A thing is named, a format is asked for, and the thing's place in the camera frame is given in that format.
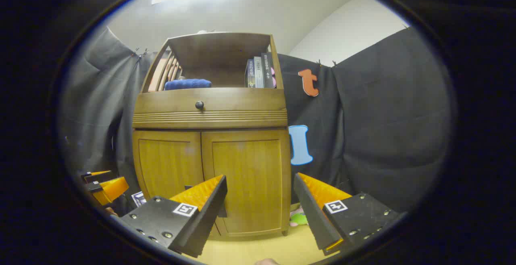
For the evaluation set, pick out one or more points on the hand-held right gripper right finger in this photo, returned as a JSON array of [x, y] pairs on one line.
[[312, 216]]

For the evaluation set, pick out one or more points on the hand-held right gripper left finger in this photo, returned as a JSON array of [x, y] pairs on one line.
[[205, 220]]

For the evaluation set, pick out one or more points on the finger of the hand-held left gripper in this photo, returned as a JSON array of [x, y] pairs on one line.
[[97, 175], [112, 190]]

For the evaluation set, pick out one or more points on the wooden cabinet door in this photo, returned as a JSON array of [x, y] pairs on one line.
[[254, 168], [169, 164]]

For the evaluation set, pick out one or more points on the wooden shoe cabinet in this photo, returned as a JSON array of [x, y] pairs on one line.
[[209, 115]]

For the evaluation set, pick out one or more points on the wooden cabinet drawer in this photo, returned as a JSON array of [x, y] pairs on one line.
[[242, 100]]

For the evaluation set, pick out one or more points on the pink and green plush toy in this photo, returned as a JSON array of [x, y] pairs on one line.
[[299, 218]]

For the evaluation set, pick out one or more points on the round black drawer knob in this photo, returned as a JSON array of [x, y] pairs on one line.
[[199, 105]]

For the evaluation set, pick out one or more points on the black backdrop cloth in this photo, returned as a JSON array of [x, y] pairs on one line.
[[383, 115]]

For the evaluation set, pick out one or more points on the blue folded towel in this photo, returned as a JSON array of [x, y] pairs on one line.
[[187, 84]]

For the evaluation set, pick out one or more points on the dark blue book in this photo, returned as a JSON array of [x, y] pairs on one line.
[[250, 75]]

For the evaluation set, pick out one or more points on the grey book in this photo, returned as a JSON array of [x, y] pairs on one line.
[[259, 73]]

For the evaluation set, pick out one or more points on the small white object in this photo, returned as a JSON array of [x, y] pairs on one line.
[[206, 32]]

